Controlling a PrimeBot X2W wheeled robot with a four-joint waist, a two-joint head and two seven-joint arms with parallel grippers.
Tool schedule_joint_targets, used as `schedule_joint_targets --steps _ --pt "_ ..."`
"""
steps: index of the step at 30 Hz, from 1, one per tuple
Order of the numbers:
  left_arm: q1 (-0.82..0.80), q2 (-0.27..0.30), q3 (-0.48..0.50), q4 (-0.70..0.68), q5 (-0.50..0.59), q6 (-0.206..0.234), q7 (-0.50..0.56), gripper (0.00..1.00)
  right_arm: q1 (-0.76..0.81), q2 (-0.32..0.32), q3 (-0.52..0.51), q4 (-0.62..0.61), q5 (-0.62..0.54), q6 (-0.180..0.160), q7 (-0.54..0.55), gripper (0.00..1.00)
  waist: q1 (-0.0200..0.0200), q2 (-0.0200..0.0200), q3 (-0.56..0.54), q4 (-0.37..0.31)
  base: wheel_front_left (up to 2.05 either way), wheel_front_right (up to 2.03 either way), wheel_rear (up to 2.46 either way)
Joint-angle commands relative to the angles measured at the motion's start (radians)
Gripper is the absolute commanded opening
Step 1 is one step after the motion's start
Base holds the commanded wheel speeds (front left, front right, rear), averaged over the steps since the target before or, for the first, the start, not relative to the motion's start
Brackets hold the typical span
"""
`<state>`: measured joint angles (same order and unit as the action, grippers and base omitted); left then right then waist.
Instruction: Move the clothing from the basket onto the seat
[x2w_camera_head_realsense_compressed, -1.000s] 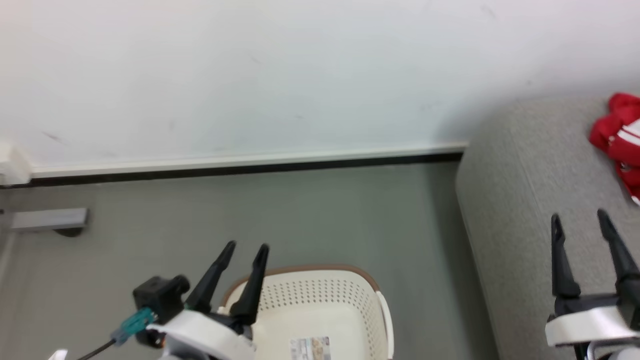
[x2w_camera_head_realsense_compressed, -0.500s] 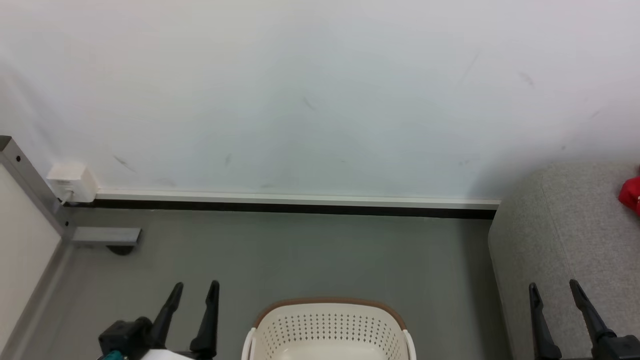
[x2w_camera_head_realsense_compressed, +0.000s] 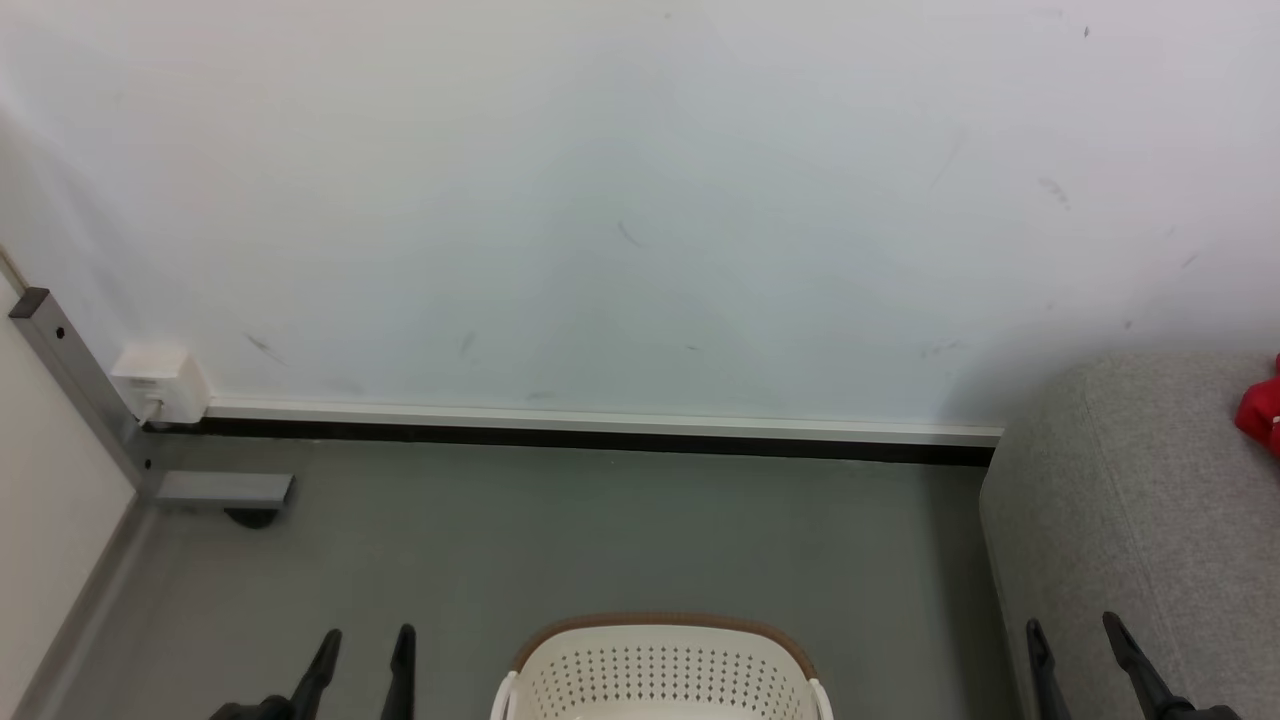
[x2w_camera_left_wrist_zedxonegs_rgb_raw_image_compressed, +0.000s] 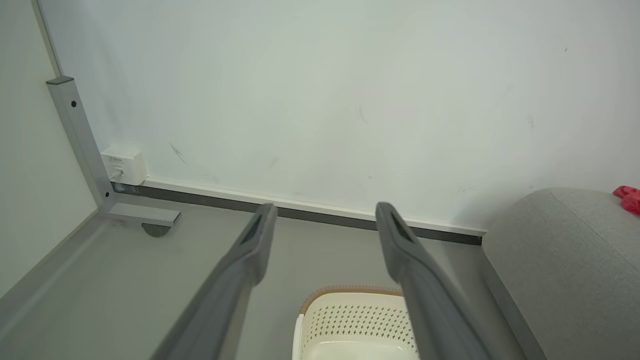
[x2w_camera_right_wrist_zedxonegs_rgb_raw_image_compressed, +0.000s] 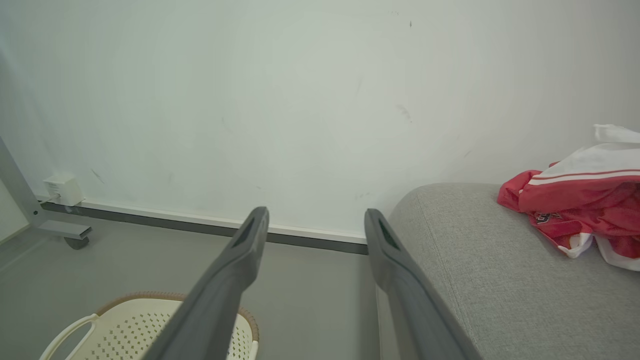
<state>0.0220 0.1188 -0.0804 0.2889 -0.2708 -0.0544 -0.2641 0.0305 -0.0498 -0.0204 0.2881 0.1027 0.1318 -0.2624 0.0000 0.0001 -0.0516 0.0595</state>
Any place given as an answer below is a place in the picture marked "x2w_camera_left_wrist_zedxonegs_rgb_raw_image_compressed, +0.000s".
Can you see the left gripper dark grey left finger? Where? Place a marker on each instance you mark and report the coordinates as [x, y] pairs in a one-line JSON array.
[[235, 285]]

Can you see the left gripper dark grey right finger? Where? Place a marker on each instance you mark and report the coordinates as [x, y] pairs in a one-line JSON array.
[[425, 290]]

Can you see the red garment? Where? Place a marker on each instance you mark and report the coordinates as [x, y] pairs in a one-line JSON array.
[[631, 200]]

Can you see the cream perforated laundry basket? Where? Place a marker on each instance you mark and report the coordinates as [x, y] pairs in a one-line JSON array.
[[350, 325]]

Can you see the white and dark baseboard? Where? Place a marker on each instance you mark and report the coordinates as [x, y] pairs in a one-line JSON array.
[[320, 210]]

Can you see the grey fabric sofa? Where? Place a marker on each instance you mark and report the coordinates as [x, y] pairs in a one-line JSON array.
[[575, 275]]

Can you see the grey round frame foot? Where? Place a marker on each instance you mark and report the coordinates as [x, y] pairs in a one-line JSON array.
[[156, 231]]

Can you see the white wall socket box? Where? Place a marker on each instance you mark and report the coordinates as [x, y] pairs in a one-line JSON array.
[[130, 162]]

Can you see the grey metal frame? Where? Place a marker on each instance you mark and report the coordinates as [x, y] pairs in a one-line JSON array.
[[80, 135]]

